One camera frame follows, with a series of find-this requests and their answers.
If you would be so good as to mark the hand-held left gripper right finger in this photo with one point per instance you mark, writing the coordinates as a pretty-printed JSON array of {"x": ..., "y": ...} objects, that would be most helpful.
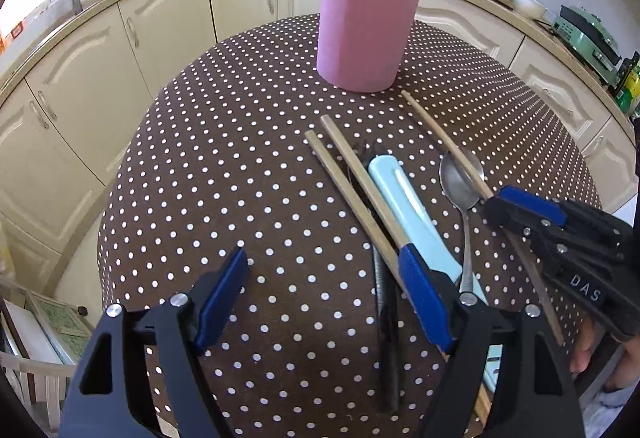
[{"x": 425, "y": 293}]

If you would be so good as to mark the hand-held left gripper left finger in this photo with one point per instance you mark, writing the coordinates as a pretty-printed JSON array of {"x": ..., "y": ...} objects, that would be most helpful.
[{"x": 220, "y": 298}]

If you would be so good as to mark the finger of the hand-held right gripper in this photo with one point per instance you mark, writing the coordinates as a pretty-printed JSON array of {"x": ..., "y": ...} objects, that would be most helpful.
[
  {"x": 505, "y": 218},
  {"x": 530, "y": 205}
]

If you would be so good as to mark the black fork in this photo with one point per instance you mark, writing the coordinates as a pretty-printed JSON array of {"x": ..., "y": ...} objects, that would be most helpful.
[{"x": 387, "y": 318}]

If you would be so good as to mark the metal spoon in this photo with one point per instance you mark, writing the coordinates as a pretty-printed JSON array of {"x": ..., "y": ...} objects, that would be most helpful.
[{"x": 460, "y": 183}]

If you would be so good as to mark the light blue sheathed knife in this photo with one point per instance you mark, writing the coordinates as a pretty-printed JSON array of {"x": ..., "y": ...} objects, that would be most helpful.
[{"x": 405, "y": 203}]

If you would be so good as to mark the long wooden chopstick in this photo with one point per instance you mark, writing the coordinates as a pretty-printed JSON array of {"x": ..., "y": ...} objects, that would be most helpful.
[
  {"x": 440, "y": 138},
  {"x": 345, "y": 195},
  {"x": 360, "y": 175}
]

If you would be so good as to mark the pink utensil holder cup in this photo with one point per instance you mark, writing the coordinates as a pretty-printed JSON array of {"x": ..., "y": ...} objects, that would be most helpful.
[{"x": 365, "y": 33}]

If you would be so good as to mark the person's right forearm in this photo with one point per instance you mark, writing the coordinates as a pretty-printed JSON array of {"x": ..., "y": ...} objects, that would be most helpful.
[{"x": 607, "y": 400}]

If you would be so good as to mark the person's right hand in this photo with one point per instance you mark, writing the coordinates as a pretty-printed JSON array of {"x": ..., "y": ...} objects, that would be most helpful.
[{"x": 582, "y": 348}]

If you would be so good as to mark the brown polka dot tablecloth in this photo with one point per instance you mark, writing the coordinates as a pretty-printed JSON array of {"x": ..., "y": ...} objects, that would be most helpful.
[{"x": 225, "y": 143}]

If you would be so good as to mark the green patterned board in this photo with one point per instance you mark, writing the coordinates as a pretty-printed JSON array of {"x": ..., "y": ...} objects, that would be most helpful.
[{"x": 65, "y": 333}]

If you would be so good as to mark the green electric cooker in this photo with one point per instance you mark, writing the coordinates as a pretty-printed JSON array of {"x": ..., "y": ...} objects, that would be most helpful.
[{"x": 585, "y": 38}]

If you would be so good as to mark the white wooden chair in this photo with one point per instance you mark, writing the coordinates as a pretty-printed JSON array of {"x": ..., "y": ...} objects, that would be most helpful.
[{"x": 45, "y": 370}]

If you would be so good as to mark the white bowl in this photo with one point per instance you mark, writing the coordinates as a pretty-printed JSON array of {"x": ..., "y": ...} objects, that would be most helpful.
[{"x": 527, "y": 5}]

